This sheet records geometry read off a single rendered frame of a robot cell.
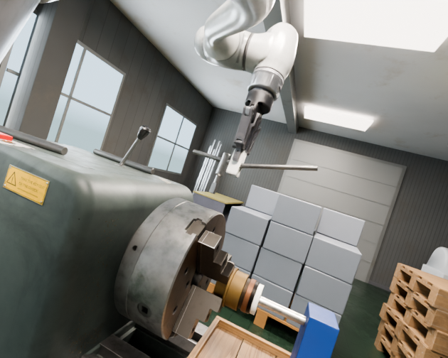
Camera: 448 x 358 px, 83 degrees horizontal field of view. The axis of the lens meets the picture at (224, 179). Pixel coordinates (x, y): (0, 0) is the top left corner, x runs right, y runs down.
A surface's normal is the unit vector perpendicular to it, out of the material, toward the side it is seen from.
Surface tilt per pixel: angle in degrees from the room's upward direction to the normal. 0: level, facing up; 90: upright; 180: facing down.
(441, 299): 90
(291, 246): 90
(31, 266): 90
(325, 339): 90
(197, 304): 66
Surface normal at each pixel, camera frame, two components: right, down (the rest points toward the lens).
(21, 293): -0.29, -0.07
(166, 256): -0.14, -0.45
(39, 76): 0.90, 0.29
